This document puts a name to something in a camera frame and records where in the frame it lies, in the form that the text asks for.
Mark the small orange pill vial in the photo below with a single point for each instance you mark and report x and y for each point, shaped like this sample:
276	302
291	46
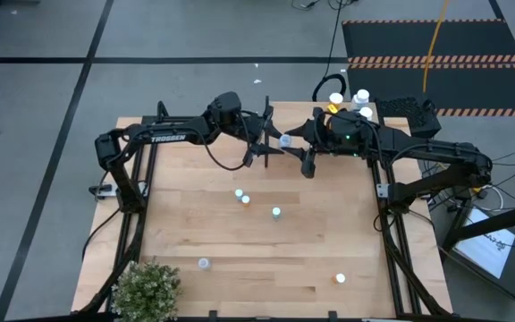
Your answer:
246	200
339	278

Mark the green potted plant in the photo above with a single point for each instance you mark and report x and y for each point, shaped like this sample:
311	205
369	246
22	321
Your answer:
146	290

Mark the white printed sheet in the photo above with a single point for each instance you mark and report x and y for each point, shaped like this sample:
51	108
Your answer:
485	250

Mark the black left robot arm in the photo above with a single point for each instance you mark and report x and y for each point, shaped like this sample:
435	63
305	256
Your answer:
168	134

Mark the black metal stand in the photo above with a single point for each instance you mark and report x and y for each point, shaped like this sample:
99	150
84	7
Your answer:
499	220

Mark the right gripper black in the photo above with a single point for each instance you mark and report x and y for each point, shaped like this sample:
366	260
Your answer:
342	134

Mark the large orange bottle white cap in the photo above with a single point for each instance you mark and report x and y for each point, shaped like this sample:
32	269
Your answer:
335	98

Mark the black perforated box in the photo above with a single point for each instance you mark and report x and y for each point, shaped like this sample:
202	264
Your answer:
411	116

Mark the wooden shelf black legs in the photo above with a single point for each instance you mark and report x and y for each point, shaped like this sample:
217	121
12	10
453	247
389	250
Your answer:
293	116

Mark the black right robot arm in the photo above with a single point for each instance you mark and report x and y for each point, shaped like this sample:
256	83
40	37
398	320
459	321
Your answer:
441	149

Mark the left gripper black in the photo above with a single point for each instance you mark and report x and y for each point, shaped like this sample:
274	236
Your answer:
226	112

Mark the small clear bottle middle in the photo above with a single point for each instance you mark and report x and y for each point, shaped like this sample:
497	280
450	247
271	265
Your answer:
276	212

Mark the white bottle blue label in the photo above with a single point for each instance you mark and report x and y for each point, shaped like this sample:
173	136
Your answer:
366	112
362	95

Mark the clear pill vial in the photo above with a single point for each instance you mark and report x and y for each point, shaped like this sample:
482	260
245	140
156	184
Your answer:
285	141
204	263

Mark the black mat hazard stripes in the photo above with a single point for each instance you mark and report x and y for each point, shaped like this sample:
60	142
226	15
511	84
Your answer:
396	40

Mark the small blue pill vial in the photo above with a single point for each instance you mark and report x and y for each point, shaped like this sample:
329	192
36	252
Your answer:
238	193

